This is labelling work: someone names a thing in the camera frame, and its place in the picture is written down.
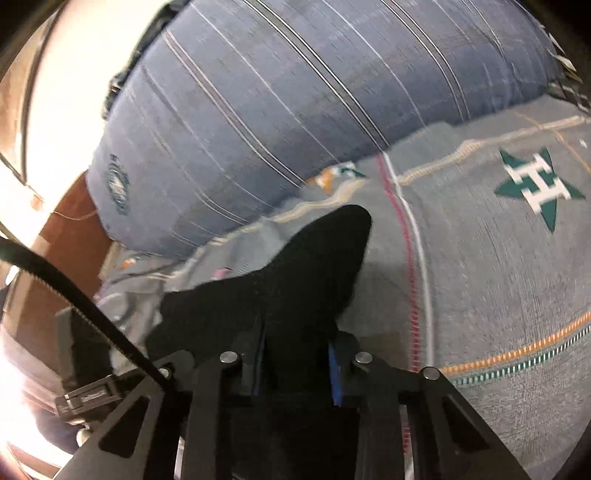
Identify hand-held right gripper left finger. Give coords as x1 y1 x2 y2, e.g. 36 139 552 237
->
55 323 269 480

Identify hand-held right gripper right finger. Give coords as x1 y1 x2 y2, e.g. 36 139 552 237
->
328 339 532 480

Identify black pants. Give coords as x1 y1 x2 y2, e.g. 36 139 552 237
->
147 204 372 407

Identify brown headboard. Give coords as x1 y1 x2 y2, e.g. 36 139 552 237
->
34 171 116 352

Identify grey patterned bed sheet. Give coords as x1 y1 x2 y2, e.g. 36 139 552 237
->
99 90 591 480

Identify dark denim clothes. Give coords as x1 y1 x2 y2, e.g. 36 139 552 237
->
104 46 144 121

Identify blue plaid quilt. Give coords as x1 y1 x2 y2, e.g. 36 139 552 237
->
90 0 561 259

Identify black cable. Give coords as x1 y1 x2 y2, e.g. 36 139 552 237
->
0 237 169 388

